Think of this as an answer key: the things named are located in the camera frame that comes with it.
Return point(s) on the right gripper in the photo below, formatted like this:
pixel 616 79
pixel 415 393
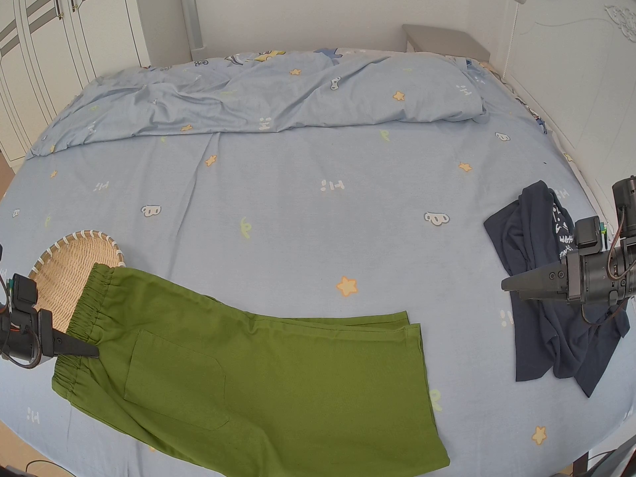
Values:
pixel 596 276

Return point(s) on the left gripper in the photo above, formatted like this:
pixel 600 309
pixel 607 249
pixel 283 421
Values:
pixel 22 338

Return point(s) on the green shorts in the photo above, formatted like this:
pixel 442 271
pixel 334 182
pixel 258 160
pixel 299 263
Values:
pixel 248 390

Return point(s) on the round woven basket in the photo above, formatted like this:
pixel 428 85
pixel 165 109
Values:
pixel 64 276

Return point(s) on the bed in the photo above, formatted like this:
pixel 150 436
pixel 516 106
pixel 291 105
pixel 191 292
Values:
pixel 323 192

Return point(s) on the dark blue printed T-shirt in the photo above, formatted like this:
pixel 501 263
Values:
pixel 526 226

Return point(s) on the grey bedside table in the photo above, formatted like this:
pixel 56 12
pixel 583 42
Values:
pixel 442 40

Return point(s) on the white wardrobe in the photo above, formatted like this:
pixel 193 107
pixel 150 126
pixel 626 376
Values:
pixel 49 42

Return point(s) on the pale blue quilt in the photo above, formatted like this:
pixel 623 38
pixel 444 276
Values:
pixel 248 97

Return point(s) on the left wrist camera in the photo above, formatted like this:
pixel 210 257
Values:
pixel 24 291

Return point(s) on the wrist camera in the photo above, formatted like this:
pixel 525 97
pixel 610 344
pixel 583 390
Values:
pixel 589 236
pixel 24 291

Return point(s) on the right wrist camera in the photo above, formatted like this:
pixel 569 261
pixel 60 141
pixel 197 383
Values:
pixel 589 236

